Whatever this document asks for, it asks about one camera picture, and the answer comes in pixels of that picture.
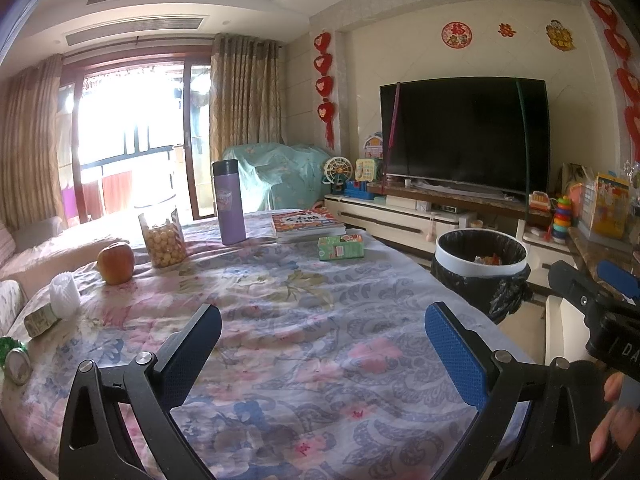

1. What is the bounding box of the figure wall sticker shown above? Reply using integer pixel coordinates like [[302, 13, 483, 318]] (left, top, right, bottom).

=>
[[545, 20, 576, 52]]

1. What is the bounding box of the yellow picture box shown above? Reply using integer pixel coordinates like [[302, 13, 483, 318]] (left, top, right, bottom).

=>
[[590, 172, 631, 240]]

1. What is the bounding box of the white bag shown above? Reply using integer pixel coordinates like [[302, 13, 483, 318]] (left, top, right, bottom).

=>
[[562, 162, 591, 196]]

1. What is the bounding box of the beige sofa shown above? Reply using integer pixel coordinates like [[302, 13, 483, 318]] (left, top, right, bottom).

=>
[[0, 215, 128, 311]]

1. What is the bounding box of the red cover picture book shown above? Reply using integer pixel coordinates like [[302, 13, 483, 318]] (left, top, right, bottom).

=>
[[271, 207, 346, 236]]

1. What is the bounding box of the green carton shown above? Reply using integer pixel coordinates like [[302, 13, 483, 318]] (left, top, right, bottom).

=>
[[317, 233, 365, 263]]

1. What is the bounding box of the sliding glass door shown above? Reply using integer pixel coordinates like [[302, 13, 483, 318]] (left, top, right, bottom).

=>
[[62, 47, 213, 221]]

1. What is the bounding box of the red heart hanging decoration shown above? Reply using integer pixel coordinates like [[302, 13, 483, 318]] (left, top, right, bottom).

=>
[[589, 0, 640, 162], [313, 32, 337, 150]]

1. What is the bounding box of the blue toy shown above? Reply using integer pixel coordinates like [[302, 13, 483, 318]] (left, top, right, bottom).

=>
[[345, 180, 376, 200]]

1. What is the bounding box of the person's right hand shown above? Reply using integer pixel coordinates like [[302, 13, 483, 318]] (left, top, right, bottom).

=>
[[589, 374, 640, 464]]

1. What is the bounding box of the white television cabinet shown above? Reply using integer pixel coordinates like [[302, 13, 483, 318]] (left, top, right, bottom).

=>
[[324, 191, 567, 282]]

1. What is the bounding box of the toy cash register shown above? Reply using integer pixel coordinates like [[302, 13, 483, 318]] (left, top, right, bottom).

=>
[[529, 191, 554, 217]]

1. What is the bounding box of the house shaped toy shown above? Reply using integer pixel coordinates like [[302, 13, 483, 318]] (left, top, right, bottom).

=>
[[363, 132, 385, 160]]

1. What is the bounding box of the green wrapped packet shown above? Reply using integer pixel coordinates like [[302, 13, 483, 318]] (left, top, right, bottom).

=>
[[24, 304, 62, 340]]

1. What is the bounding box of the pink pole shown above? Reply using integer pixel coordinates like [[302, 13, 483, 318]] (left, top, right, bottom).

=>
[[382, 81, 402, 196]]

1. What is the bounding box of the ferris wheel toy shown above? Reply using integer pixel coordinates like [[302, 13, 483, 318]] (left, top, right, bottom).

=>
[[321, 156, 354, 194]]

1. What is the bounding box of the rainbow stacking ring toy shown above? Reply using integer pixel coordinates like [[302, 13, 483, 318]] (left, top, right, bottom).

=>
[[549, 195, 576, 245]]

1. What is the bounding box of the black television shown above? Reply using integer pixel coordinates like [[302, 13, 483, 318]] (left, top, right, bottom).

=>
[[379, 77, 550, 196]]

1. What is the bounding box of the red apple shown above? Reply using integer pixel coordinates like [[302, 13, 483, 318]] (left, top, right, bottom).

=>
[[97, 241, 136, 286]]

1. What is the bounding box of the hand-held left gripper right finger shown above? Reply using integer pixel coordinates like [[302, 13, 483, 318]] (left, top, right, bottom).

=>
[[424, 301, 588, 480]]

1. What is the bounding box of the teal cloth covered furniture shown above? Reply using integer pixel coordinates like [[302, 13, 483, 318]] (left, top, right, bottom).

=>
[[221, 142, 334, 214]]

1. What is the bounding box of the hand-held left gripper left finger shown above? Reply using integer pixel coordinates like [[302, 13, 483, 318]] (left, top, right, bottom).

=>
[[59, 303, 222, 480]]

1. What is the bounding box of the marble counter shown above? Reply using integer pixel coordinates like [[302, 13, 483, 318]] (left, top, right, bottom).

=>
[[567, 225, 640, 311]]

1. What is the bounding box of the clear plastic drawer box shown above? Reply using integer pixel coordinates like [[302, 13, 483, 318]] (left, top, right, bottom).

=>
[[575, 180, 599, 231]]

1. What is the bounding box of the bag of yellow snack balls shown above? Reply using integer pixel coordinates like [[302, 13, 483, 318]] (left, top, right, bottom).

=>
[[138, 208, 187, 269]]

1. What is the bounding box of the white waste bin black liner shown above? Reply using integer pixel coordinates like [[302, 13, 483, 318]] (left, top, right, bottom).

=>
[[431, 229, 532, 326]]

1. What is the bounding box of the beige curtain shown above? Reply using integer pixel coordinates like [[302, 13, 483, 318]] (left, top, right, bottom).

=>
[[0, 54, 67, 232], [208, 33, 286, 162]]

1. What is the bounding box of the white pleated paper cup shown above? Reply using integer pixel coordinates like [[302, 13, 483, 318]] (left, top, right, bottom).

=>
[[50, 271, 81, 320]]

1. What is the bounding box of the green pole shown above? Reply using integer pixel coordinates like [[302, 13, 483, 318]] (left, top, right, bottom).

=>
[[516, 80, 530, 221]]

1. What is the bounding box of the purple thermos bottle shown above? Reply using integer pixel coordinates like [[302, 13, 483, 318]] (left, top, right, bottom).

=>
[[212, 159, 247, 247]]

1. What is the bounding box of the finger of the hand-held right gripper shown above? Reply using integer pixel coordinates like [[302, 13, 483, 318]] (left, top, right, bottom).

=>
[[598, 260, 640, 307], [547, 261, 602, 314]]

